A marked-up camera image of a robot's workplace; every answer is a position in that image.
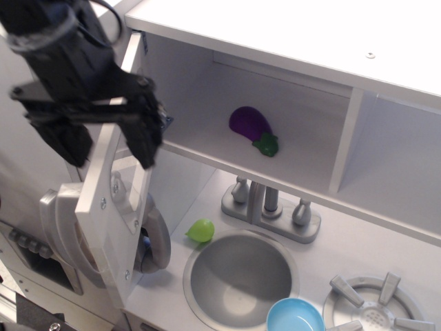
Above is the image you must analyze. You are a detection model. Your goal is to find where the white toy kitchen cabinet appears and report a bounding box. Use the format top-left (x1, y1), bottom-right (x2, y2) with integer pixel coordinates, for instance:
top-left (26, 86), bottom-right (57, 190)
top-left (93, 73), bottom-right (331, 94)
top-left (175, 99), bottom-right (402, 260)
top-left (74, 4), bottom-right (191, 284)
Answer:
top-left (125, 1), bottom-right (440, 323)

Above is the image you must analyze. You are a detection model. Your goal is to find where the white microwave door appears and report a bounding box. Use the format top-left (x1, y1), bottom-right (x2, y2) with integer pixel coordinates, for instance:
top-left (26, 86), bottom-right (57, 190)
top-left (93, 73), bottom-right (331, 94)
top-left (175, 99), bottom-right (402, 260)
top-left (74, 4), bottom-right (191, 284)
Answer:
top-left (74, 31), bottom-right (159, 308)

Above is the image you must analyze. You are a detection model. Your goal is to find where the grey toy sink bowl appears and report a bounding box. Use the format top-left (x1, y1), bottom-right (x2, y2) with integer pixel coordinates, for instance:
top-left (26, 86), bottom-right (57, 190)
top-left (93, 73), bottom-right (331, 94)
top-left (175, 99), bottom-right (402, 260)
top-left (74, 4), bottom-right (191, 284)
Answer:
top-left (183, 230), bottom-right (300, 330)

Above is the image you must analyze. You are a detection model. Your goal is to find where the black base with screw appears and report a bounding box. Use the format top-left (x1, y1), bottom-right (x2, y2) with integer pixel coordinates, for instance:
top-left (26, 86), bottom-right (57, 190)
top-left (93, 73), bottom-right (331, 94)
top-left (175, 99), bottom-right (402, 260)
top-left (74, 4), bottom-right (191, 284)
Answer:
top-left (1, 286), bottom-right (65, 331)

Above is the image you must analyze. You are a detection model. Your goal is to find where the grey toy faucet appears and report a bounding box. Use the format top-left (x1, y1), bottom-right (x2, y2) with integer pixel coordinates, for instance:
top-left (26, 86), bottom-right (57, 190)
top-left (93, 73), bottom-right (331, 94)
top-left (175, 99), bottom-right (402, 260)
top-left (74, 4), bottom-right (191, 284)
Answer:
top-left (221, 177), bottom-right (321, 244)

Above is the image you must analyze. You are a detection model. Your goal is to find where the grey ice dispenser panel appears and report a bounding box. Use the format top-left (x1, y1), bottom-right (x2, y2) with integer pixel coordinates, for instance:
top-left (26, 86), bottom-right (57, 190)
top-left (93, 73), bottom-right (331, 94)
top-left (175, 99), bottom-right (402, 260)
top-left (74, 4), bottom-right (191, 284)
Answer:
top-left (1, 222), bottom-right (83, 295)

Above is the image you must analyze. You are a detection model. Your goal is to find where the purple toy eggplant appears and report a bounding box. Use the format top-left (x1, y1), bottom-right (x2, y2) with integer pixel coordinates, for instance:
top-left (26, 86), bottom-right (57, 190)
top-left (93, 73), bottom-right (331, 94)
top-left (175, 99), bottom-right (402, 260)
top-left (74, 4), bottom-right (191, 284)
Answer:
top-left (229, 106), bottom-right (279, 157)

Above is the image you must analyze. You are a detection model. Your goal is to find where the blue plastic bowl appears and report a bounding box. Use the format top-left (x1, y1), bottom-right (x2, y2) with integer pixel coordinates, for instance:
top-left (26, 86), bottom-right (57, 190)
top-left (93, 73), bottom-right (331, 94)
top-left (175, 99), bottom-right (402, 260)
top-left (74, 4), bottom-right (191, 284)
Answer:
top-left (266, 298), bottom-right (325, 331)

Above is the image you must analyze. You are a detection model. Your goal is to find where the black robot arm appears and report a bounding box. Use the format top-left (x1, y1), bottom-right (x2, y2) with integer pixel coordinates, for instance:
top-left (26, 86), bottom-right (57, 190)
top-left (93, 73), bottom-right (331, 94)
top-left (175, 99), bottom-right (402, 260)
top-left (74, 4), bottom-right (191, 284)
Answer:
top-left (1, 1), bottom-right (163, 168)

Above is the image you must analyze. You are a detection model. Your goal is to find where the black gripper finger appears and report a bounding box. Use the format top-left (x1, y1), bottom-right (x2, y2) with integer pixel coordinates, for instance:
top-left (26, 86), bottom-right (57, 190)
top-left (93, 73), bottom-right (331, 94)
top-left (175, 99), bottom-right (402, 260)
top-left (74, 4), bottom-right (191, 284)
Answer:
top-left (30, 122), bottom-right (93, 168)
top-left (119, 122), bottom-right (162, 169)

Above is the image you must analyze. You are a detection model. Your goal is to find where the grey fridge door handle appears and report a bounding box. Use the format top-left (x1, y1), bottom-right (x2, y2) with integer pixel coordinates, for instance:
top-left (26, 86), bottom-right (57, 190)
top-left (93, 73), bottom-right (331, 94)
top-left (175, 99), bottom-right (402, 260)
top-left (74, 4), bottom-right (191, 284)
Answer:
top-left (39, 187), bottom-right (81, 268)

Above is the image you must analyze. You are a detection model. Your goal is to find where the green toy pear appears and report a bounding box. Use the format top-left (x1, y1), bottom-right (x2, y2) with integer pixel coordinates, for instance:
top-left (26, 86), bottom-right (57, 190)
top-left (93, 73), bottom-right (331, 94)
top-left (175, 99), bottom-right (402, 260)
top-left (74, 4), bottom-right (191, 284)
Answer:
top-left (185, 219), bottom-right (215, 243)

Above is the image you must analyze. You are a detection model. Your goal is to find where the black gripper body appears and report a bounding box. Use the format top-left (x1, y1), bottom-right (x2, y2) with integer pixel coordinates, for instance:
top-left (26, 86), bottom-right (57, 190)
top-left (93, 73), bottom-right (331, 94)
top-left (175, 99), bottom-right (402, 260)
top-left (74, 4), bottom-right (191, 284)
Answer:
top-left (8, 30), bottom-right (165, 130)

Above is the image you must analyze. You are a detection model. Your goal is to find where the grey toy stove burner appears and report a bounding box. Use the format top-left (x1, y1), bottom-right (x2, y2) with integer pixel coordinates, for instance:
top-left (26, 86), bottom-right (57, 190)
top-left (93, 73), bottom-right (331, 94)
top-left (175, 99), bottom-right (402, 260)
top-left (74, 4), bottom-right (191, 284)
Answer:
top-left (322, 272), bottom-right (436, 330)

